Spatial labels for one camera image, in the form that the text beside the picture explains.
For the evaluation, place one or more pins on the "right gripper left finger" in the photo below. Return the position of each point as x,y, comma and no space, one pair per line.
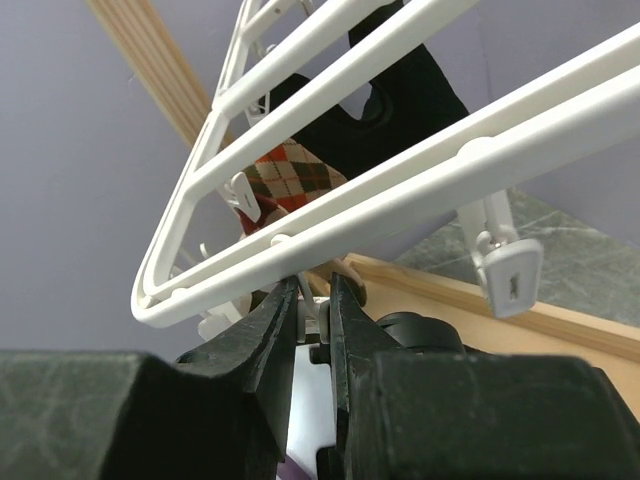
221,411

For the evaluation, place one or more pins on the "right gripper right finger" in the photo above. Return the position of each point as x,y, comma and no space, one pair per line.
450,414

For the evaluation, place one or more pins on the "black hanging garment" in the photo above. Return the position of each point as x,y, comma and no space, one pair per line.
409,102

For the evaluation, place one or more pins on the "patterned striped underwear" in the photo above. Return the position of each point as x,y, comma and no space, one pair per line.
284,180

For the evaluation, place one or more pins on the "white plastic clip hanger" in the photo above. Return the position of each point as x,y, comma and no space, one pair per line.
581,107

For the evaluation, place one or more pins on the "wooden drying rack frame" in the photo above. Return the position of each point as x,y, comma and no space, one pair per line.
500,313

